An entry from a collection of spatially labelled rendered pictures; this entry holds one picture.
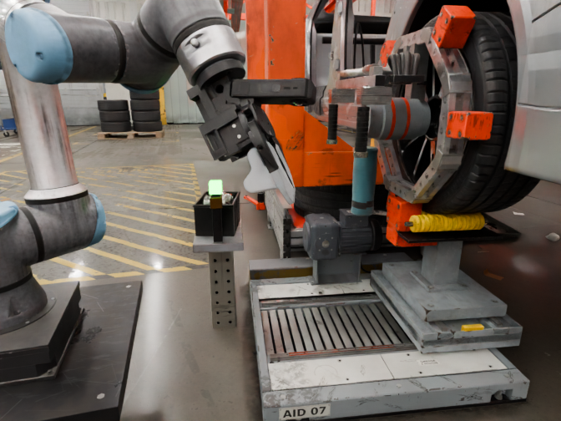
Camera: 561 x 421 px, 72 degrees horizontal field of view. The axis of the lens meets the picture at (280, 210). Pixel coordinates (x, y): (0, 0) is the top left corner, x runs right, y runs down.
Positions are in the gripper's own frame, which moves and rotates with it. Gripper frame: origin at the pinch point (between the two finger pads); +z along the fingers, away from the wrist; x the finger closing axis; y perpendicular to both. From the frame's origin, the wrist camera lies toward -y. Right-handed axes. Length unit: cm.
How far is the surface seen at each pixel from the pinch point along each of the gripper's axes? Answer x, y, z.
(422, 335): -79, -2, 57
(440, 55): -66, -41, -20
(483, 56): -63, -49, -14
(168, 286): -119, 105, 7
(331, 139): -95, -2, -17
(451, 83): -61, -39, -11
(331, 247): -112, 19, 22
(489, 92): -61, -46, -4
